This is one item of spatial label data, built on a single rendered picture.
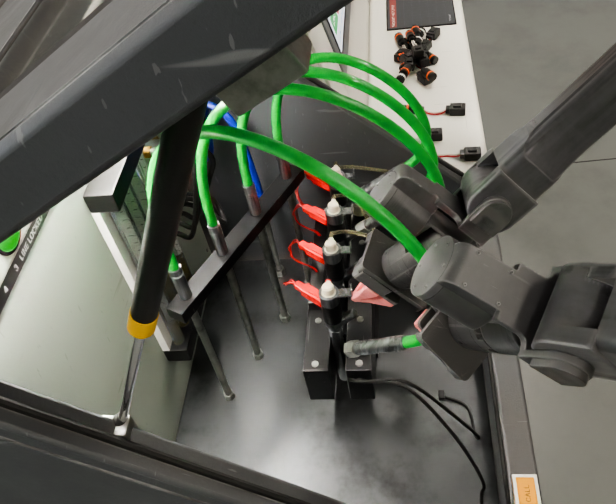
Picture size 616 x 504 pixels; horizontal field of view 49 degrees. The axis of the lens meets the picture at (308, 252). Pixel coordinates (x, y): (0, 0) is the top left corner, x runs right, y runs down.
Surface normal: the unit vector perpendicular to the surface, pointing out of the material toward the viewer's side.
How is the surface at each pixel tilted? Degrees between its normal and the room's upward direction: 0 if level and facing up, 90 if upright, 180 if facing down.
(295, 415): 0
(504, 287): 40
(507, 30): 0
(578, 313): 20
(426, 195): 74
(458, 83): 0
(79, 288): 90
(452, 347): 46
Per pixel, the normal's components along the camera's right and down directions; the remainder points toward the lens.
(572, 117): -0.13, 0.47
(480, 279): 0.24, -0.16
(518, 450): -0.14, -0.68
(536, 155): 0.02, 0.32
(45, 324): 0.99, -0.04
